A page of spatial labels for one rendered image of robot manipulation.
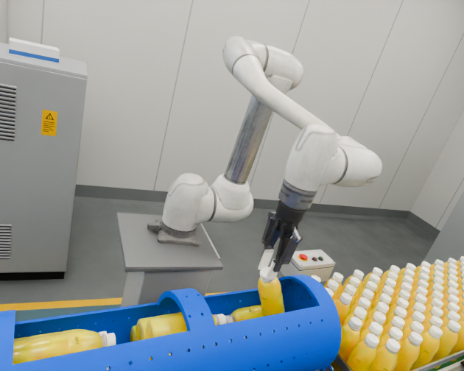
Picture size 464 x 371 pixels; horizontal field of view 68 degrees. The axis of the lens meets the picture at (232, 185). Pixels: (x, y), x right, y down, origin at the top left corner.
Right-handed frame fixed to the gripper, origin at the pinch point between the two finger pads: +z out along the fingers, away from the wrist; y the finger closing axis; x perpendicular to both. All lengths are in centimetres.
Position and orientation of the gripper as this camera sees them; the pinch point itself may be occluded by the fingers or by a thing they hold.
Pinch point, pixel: (269, 264)
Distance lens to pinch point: 102.2
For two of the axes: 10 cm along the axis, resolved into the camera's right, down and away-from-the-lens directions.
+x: 8.6, 0.4, 5.1
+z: -2.7, 8.9, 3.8
